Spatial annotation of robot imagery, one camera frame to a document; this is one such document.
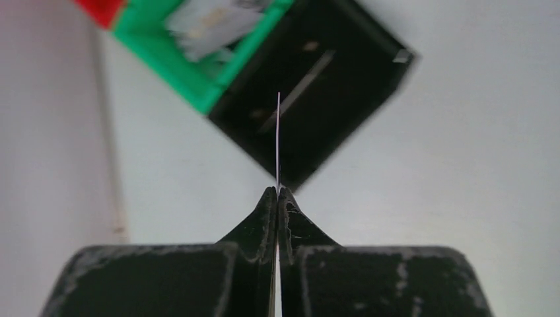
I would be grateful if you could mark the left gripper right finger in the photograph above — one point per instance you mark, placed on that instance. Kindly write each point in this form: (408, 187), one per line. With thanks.
(320, 277)

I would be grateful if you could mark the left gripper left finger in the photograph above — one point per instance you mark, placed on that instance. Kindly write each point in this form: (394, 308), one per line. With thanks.
(232, 277)

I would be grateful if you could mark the black credit card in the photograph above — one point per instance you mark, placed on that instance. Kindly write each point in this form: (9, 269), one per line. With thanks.
(277, 161)

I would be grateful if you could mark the grey card in green bin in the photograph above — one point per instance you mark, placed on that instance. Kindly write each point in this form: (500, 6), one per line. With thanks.
(203, 27)

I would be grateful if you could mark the black plastic bin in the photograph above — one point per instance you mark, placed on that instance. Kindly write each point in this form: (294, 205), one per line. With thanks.
(334, 65)

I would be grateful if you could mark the green plastic bin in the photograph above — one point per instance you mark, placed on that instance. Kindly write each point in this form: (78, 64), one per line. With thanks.
(141, 28)

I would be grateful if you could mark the red plastic bin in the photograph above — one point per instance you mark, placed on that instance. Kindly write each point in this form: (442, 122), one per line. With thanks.
(105, 13)

